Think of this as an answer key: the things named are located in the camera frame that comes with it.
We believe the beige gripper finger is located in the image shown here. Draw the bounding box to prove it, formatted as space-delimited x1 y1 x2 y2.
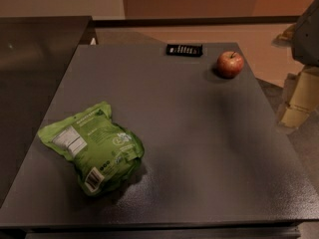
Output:
273 24 296 47
278 66 319 128

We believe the red apple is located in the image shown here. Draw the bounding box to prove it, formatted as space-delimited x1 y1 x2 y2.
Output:
216 51 244 79

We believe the green rice chip bag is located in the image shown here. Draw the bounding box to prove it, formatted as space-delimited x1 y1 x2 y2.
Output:
38 102 145 196

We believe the dark side counter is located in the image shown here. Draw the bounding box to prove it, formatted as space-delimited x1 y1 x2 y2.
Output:
0 16 97 206

